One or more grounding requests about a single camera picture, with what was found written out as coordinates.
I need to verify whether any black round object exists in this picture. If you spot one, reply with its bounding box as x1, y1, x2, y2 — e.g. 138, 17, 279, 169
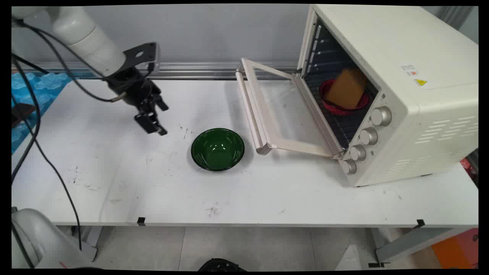
198, 258, 247, 272

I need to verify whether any black wrist camera mount plate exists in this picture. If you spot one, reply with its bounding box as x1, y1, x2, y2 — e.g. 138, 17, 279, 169
122, 42, 160, 72

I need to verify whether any cream toaster oven body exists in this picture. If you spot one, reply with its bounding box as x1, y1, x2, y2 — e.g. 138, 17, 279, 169
297, 5, 479, 188

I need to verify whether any red patterned bag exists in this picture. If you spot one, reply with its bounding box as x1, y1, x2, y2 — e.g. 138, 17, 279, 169
460, 157, 479, 186

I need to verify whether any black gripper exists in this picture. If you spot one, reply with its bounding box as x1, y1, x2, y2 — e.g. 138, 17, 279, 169
107, 67, 170, 136

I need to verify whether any metal wire oven rack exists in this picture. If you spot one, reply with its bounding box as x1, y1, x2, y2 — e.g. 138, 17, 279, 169
306, 73, 368, 149

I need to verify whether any green glossy bowl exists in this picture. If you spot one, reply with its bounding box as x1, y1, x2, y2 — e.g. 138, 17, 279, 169
191, 128, 245, 171

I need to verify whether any blue bubble wrap sheet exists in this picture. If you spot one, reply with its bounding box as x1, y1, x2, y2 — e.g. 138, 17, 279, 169
11, 73, 74, 154

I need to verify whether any grey metal table leg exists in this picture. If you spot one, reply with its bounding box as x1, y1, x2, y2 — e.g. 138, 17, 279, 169
369, 228, 461, 268
71, 226, 103, 262

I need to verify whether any red bowl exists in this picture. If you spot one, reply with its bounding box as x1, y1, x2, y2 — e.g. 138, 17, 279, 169
319, 79, 370, 116

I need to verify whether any white rounded robot base housing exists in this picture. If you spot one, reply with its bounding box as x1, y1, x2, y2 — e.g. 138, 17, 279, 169
11, 208, 98, 270

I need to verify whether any yellow sponge block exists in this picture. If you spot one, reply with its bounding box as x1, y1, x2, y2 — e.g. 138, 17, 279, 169
325, 68, 368, 109

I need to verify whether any dark brown object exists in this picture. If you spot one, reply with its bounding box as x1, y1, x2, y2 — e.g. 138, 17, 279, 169
11, 104, 37, 127

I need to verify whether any thin black cable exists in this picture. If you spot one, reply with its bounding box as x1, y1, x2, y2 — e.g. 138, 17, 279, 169
11, 53, 109, 81
11, 95, 83, 252

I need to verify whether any cream glass oven door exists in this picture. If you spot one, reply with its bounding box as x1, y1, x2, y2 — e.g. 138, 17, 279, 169
235, 58, 345, 159

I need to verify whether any aluminium wall rail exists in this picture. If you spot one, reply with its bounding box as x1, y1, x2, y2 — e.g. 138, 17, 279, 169
11, 61, 303, 81

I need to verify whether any orange box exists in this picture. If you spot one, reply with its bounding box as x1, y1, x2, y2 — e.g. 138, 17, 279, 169
431, 228, 479, 269

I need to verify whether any thick black cable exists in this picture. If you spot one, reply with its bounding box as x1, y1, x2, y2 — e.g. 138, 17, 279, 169
11, 57, 42, 184

